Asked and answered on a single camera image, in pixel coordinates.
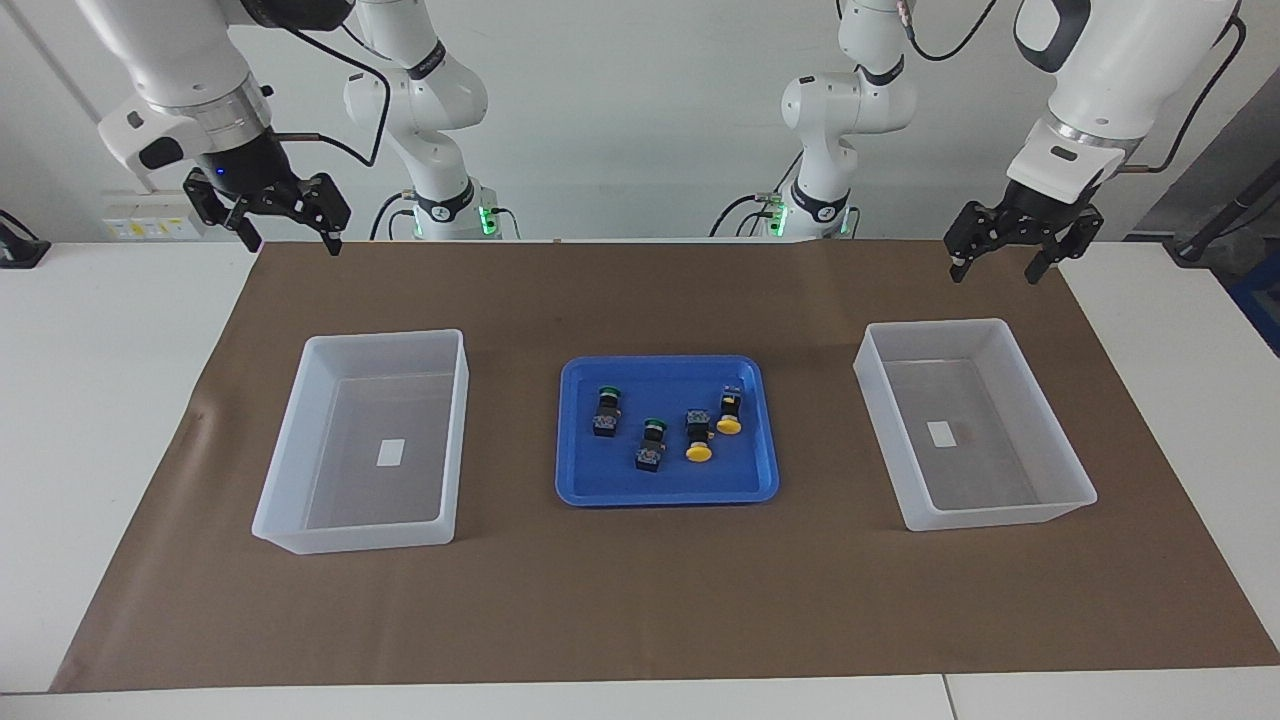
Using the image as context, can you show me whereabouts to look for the translucent white plastic box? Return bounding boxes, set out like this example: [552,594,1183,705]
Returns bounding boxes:
[250,329,471,556]
[852,318,1099,533]

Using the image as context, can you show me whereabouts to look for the black tripod pole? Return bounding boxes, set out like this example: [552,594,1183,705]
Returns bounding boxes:
[1170,165,1280,263]

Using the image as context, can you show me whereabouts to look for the blue plastic crate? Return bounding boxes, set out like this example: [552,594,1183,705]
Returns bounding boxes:
[1228,250,1280,356]

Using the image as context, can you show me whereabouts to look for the black desk device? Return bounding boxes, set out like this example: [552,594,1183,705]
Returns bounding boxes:
[0,210,51,269]

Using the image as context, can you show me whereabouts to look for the blue plastic tray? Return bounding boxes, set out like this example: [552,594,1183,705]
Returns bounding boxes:
[555,355,781,508]

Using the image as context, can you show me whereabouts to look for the brown paper table mat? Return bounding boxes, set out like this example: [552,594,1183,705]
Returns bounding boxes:
[50,240,1280,693]

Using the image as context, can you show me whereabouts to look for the white wall socket panel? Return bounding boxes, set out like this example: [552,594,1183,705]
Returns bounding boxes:
[100,192,206,241]

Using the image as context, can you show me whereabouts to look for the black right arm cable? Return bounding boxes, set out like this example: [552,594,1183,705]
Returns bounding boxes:
[270,15,393,169]

